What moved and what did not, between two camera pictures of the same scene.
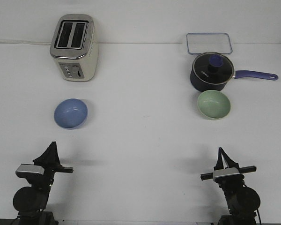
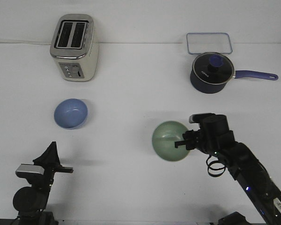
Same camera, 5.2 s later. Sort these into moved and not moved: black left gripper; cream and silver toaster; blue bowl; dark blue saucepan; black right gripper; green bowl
Moved: black right gripper; green bowl
Not moved: cream and silver toaster; blue bowl; black left gripper; dark blue saucepan
